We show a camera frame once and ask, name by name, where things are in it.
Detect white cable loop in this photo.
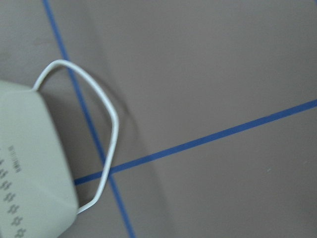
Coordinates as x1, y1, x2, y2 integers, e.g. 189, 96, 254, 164
31, 59, 120, 215

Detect beige appliance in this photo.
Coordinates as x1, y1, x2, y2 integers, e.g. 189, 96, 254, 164
0, 81, 79, 238

